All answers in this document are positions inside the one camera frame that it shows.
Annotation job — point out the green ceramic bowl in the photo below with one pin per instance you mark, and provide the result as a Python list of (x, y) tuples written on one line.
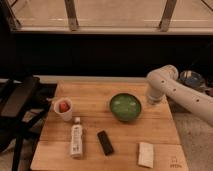
[(125, 107)]

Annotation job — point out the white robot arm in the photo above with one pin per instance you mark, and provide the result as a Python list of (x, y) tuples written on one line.
[(163, 81)]

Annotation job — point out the white paper cup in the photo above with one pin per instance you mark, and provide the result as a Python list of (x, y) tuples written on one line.
[(66, 116)]

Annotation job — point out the red fruit in cup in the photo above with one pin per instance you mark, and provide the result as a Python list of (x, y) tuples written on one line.
[(63, 107)]

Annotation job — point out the black remote control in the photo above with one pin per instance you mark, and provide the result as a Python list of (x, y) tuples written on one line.
[(105, 143)]

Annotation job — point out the white plastic bottle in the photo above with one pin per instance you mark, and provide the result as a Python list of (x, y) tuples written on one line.
[(76, 148)]

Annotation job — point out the white folded cloth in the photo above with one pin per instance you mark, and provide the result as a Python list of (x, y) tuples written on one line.
[(146, 155)]

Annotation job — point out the black chair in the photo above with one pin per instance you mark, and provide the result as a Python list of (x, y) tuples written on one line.
[(22, 105)]

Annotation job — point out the blue round object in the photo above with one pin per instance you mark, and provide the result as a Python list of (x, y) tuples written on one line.
[(191, 78)]

